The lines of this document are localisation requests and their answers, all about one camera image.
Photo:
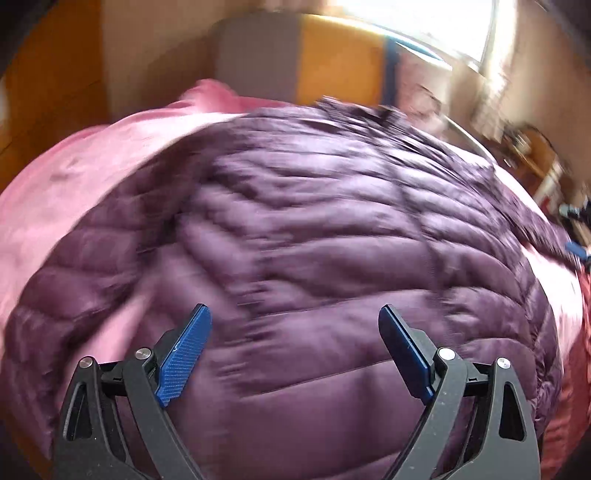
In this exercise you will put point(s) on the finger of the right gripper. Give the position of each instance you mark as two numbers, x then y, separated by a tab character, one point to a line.
578	251

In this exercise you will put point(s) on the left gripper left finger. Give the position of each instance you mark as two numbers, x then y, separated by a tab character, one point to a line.
90	442

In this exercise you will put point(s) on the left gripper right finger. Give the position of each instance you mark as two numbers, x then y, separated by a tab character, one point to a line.
476	423

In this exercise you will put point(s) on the purple quilted down jacket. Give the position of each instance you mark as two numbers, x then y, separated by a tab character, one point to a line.
300	258

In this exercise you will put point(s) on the wooden desk with clutter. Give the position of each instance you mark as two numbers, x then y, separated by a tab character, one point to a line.
528	156

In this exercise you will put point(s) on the deer print pillow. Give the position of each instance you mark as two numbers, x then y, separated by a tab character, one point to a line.
422	101

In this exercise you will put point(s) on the pink bedspread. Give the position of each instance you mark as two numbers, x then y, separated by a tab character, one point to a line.
83	166

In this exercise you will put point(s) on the window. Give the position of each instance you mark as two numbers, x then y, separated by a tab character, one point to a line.
475	31

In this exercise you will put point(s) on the grey yellow blue headboard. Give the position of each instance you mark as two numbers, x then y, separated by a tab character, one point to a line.
300	58

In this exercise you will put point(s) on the wooden wardrobe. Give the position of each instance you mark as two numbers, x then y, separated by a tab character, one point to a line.
55	84

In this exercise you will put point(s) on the grey curved bed rail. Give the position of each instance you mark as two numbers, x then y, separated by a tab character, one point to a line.
475	146

